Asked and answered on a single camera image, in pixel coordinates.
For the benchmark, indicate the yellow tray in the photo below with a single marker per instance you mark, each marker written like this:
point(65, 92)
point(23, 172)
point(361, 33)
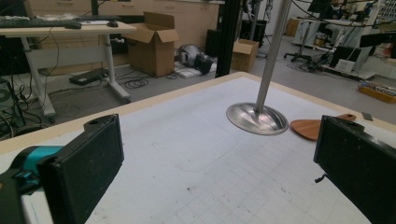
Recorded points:
point(376, 92)

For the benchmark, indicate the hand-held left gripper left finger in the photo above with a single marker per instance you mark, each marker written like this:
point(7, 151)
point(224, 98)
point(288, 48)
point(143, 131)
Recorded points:
point(81, 174)

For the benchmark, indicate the black flat device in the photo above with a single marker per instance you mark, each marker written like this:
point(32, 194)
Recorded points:
point(87, 77)

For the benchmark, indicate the small white box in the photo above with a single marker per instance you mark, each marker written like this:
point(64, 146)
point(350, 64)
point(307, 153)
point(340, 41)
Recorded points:
point(344, 66)

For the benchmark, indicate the office chair base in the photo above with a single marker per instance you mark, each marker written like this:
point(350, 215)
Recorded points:
point(297, 57)

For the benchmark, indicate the metal stand with round base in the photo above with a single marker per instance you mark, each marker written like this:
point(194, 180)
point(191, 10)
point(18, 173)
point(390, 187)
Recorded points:
point(249, 118)

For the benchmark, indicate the large open cardboard box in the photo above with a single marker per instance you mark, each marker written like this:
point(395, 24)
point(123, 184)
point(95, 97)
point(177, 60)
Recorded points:
point(149, 53)

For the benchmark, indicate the small cardboard box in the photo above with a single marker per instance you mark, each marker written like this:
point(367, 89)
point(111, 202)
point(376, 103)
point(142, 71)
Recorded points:
point(244, 56)

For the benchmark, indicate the computer tower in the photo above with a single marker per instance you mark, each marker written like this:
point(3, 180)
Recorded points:
point(4, 96)

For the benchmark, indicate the black monitor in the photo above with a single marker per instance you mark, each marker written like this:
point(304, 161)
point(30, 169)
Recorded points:
point(378, 39)

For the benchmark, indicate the black computer mouse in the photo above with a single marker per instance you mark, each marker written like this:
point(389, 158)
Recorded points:
point(112, 24)

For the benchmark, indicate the black keyboard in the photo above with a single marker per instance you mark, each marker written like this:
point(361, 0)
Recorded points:
point(31, 23)

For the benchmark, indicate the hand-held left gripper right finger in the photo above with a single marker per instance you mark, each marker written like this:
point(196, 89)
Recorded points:
point(358, 161)

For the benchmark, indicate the grey and black bag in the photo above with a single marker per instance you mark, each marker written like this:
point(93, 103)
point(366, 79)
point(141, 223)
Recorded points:
point(193, 57)

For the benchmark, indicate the black upright pillar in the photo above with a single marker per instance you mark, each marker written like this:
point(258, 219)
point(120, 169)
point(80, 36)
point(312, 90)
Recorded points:
point(229, 37)

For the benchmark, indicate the white sheet on floor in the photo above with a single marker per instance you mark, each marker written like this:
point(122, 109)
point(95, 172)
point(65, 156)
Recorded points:
point(186, 73)

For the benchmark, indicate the small dark flat piece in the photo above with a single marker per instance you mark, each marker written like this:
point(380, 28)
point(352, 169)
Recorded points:
point(367, 116)

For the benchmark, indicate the wooden spatula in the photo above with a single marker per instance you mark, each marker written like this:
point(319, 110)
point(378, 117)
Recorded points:
point(305, 127)

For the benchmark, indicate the white-legged desk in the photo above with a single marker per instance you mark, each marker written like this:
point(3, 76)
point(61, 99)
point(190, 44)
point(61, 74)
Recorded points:
point(93, 30)

